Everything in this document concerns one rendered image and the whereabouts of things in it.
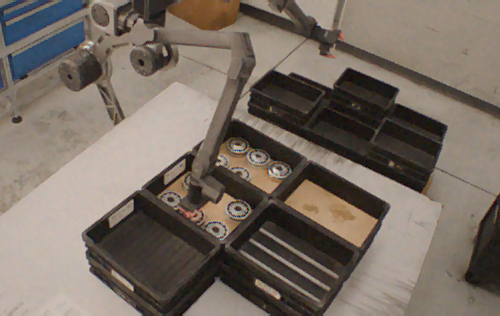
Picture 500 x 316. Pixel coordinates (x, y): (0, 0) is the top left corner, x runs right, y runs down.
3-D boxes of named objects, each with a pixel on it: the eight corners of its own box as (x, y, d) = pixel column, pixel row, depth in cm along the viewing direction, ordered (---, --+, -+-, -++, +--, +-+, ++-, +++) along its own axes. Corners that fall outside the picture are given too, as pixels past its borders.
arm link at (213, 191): (207, 156, 172) (195, 161, 165) (235, 172, 169) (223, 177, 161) (196, 184, 177) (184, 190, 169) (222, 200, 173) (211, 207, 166)
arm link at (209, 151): (244, 53, 160) (230, 54, 150) (259, 60, 158) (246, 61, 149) (201, 165, 175) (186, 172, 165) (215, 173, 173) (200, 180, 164)
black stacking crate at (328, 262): (220, 265, 175) (223, 246, 167) (265, 218, 194) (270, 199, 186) (312, 326, 160) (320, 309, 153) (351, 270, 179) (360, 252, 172)
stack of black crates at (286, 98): (240, 143, 327) (248, 88, 297) (261, 121, 348) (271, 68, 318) (293, 169, 316) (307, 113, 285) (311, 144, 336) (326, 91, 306)
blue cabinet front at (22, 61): (12, 80, 320) (-3, 7, 282) (84, 40, 369) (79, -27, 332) (14, 82, 319) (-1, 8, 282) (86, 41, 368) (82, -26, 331)
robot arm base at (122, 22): (129, 28, 178) (129, -1, 170) (146, 34, 175) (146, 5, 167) (114, 36, 172) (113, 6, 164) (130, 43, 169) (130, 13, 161)
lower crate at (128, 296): (86, 271, 177) (82, 252, 169) (140, 226, 196) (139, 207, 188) (165, 335, 162) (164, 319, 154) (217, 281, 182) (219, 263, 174)
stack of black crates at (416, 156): (349, 195, 304) (369, 142, 274) (364, 169, 324) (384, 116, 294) (406, 223, 292) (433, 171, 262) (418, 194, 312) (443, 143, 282)
